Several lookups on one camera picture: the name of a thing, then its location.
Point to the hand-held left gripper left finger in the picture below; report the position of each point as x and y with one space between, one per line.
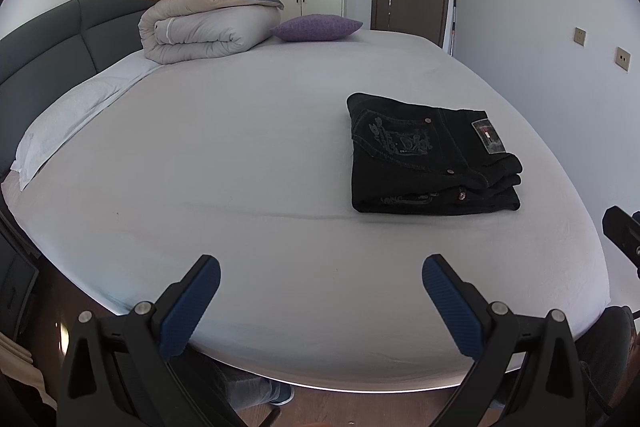
192 307

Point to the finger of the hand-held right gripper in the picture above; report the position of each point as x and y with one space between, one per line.
622 232

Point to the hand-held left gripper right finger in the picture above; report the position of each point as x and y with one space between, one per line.
450 307

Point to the black denim pants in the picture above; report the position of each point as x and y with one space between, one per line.
400 177

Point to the person's leg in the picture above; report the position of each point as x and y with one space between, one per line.
245 389

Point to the bed with white sheet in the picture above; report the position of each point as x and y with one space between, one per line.
225 147

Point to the white pillow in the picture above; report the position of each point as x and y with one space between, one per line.
75 107

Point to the thin stick by door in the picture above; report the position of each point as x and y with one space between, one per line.
453 27

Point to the folded beige duvet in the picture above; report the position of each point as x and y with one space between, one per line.
200 32

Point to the purple pillow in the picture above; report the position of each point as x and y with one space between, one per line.
315 28

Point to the dark grey padded headboard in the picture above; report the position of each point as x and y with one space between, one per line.
45 37

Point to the wall socket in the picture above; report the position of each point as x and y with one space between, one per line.
580 36
623 58

